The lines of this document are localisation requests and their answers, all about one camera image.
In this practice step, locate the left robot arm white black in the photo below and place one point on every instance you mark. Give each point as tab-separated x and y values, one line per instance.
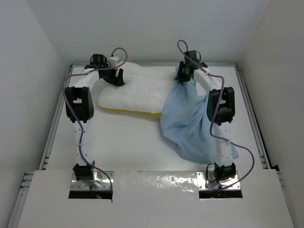
80	111

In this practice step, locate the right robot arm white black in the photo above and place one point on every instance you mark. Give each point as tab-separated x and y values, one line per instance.
220	111

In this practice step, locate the white pillow yellow underside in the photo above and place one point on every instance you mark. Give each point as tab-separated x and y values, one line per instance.
144	92

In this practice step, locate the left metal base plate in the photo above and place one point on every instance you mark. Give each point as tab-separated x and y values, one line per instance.
100	182

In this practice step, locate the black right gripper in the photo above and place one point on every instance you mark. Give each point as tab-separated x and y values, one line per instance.
179	76

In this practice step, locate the white front cover board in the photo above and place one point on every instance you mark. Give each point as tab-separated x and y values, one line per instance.
154	200

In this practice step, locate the light blue green pillowcase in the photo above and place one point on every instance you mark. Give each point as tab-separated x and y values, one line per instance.
185	123

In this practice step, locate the metal base plate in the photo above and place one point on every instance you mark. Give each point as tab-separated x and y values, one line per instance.
205	184
100	182

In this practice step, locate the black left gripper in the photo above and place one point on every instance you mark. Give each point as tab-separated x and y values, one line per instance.
117	81

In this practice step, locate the aluminium table frame rail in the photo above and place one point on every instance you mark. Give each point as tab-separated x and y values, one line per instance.
128	143

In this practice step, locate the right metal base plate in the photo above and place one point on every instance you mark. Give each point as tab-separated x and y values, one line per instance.
205	184

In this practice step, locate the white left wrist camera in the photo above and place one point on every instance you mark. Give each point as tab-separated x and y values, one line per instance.
114	60

